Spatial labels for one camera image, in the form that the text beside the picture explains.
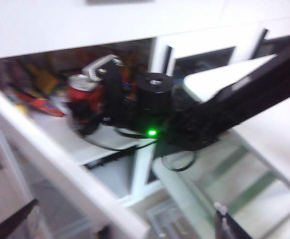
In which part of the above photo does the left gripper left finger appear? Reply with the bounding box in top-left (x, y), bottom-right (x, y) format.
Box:
top-left (0, 199), bottom-right (39, 239)

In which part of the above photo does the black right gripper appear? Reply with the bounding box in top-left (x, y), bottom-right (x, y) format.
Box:
top-left (69, 54), bottom-right (145, 137)

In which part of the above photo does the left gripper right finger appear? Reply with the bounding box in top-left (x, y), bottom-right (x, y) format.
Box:
top-left (214, 204), bottom-right (251, 239)

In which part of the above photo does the red beverage can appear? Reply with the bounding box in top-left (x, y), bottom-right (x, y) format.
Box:
top-left (66, 74), bottom-right (105, 120)

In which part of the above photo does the white cabinet body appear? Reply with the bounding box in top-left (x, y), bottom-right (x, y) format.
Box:
top-left (0, 0), bottom-right (290, 207)

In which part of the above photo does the glass table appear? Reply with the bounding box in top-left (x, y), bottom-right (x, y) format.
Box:
top-left (152, 129), bottom-right (290, 239)

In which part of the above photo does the orange snack packet blue print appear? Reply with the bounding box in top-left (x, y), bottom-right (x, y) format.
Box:
top-left (15, 92), bottom-right (66, 118)

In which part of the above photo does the yellow sponge brush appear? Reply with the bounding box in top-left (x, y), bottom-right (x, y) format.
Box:
top-left (27, 63), bottom-right (60, 94)

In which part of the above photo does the white side table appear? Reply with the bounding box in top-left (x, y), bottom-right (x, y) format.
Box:
top-left (183, 54), bottom-right (277, 100)

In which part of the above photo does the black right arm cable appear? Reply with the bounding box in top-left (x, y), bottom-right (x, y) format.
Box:
top-left (161, 149), bottom-right (197, 172)

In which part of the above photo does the black cabinet door handle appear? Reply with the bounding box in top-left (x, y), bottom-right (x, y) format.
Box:
top-left (255, 28), bottom-right (270, 50)
top-left (164, 46), bottom-right (174, 75)

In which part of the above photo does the black drawer handle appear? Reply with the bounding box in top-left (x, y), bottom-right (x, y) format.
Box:
top-left (86, 0), bottom-right (157, 5)

